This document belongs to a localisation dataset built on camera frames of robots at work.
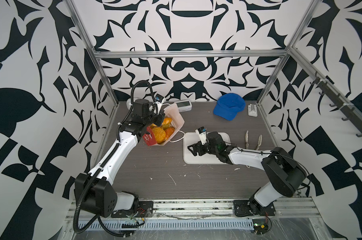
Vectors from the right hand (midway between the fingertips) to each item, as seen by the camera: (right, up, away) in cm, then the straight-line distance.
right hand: (194, 143), depth 88 cm
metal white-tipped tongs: (+42, 0, +8) cm, 43 cm away
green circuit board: (+30, -36, -17) cm, 50 cm away
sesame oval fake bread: (-19, +6, -7) cm, 21 cm away
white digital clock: (-5, +24, +24) cm, 34 cm away
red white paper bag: (-12, +19, -5) cm, 23 cm away
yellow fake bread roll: (-16, +13, +3) cm, 21 cm away
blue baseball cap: (+28, +24, +27) cm, 46 cm away
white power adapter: (+46, +21, +26) cm, 57 cm away
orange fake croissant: (-14, +7, 0) cm, 16 cm away
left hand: (-17, +21, -10) cm, 29 cm away
